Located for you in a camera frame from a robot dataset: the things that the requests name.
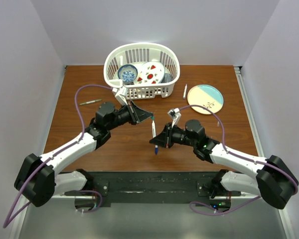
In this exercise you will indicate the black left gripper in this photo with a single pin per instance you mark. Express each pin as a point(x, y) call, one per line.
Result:
point(138, 115)

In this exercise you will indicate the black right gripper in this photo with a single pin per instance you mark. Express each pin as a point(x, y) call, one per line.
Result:
point(164, 139)

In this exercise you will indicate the white pen with teal tip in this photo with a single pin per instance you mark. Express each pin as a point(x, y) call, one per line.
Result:
point(153, 128)

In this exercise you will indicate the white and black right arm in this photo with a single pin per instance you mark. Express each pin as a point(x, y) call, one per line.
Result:
point(268, 178)

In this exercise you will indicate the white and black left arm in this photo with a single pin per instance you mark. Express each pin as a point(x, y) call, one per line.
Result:
point(39, 177)

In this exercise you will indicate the grey green pen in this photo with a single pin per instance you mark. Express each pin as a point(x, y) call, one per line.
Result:
point(90, 102)

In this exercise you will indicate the white pen with blue end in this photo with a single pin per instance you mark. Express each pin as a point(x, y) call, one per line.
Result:
point(185, 91)

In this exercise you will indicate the blue patterned bowl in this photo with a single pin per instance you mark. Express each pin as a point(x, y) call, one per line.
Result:
point(127, 73)

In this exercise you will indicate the watermelon pattern plate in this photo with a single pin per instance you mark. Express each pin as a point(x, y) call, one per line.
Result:
point(150, 73)

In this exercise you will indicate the white plastic dish basket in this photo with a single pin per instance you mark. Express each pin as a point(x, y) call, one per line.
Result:
point(137, 54)

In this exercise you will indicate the grey cup in basket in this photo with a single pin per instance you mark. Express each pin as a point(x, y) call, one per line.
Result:
point(167, 78)

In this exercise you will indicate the cream and blue plate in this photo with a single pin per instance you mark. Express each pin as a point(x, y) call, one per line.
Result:
point(206, 96)

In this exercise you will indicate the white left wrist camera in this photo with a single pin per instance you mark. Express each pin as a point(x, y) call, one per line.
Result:
point(120, 95)

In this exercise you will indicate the aluminium frame rail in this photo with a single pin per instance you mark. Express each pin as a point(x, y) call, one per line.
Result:
point(249, 109)

